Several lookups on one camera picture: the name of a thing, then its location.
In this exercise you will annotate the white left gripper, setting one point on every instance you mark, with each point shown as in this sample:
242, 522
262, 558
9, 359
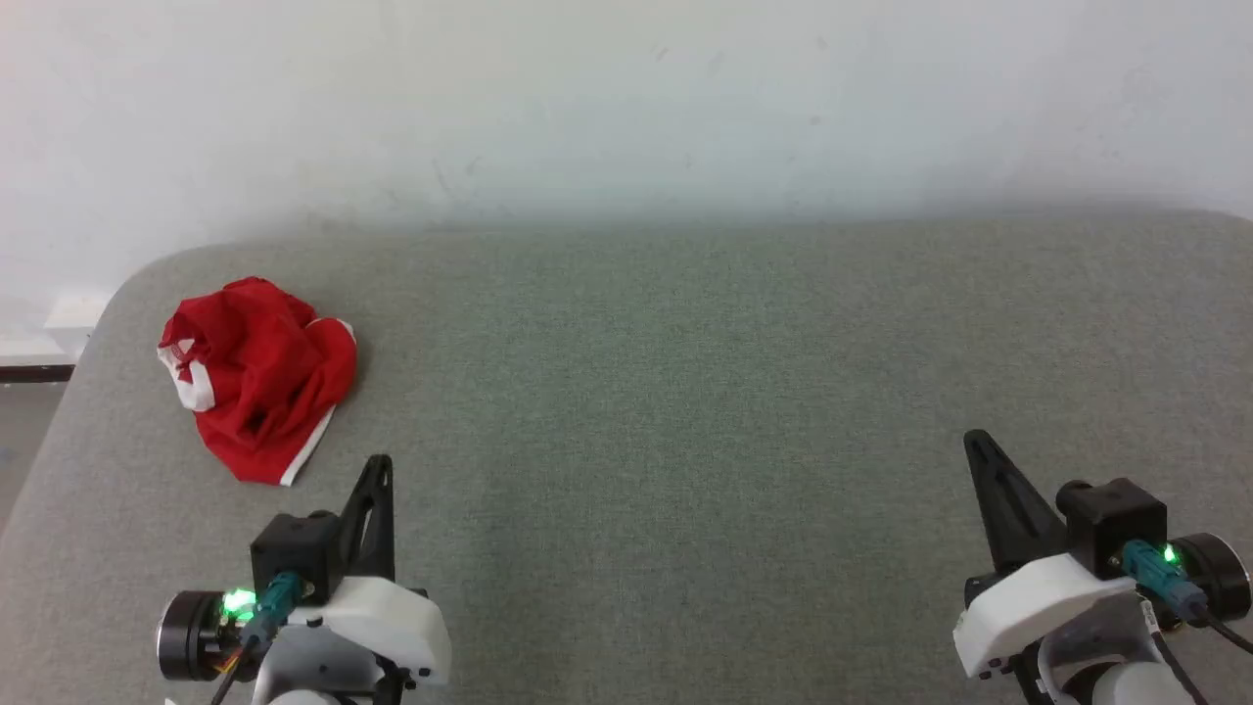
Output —
392, 622

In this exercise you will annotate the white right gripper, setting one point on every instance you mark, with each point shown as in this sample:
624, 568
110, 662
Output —
1038, 607

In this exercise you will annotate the red shorts with white stripe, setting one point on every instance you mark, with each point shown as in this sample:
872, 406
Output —
259, 382

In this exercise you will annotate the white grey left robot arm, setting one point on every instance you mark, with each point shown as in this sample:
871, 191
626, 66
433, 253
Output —
313, 671

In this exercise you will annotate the grey fabric sofa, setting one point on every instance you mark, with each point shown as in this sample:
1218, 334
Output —
666, 411

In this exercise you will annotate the dark baseboard strip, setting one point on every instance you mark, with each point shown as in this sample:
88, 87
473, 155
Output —
34, 373

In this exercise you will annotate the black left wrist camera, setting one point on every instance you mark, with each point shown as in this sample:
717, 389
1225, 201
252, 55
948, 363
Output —
294, 553

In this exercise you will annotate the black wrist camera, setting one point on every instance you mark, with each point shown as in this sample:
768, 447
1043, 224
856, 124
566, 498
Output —
1111, 524
294, 553

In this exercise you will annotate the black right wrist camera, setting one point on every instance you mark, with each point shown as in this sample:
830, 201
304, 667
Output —
1111, 524

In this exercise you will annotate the white wall box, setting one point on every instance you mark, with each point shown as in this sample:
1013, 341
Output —
76, 325

